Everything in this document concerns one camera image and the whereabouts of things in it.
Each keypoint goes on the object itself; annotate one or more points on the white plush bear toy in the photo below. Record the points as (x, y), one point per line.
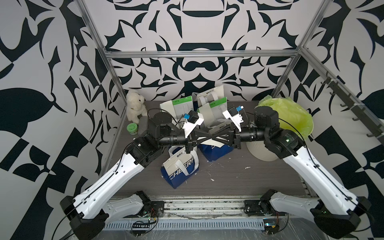
(135, 106)

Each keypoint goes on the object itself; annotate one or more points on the white receipt on green bag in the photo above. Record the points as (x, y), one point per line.
(208, 115)

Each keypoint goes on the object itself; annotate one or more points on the green white takeout bag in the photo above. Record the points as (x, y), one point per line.
(218, 107)
(183, 106)

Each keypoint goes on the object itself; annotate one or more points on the grey wall hook rail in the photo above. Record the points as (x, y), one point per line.
(361, 111)

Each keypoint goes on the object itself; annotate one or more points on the cream ribbed trash bin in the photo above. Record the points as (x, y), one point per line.
(259, 151)

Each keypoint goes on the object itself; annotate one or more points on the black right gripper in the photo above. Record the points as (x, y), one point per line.
(236, 142)

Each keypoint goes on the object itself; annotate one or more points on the green white right takeout bag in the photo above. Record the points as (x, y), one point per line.
(218, 107)

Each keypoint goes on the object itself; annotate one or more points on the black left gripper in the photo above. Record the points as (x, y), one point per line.
(190, 141)

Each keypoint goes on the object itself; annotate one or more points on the white receipt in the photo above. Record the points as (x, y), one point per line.
(169, 107)
(217, 143)
(208, 115)

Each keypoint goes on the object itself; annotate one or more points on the grey felt pouch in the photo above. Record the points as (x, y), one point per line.
(143, 125)

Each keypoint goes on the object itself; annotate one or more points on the blue white front takeout bag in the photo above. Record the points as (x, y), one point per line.
(179, 166)

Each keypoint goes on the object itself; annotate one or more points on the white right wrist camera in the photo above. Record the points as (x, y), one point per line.
(233, 113)

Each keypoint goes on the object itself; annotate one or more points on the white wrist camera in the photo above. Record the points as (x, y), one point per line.
(233, 113)
(192, 119)

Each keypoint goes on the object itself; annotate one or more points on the blue white takeout bag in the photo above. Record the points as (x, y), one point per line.
(212, 153)
(210, 95)
(179, 166)

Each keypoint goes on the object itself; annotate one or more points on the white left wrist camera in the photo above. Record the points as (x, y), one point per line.
(192, 119)

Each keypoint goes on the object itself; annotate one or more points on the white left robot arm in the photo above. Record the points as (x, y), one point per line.
(90, 211)

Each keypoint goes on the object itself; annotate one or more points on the green plastic bin liner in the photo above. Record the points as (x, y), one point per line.
(292, 116)

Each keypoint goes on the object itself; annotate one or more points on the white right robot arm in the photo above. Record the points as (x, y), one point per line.
(336, 211)

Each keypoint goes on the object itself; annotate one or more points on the green round lid jar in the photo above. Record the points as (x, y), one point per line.
(132, 128)

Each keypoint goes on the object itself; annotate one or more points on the green white left takeout bag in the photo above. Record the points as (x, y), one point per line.
(183, 106)

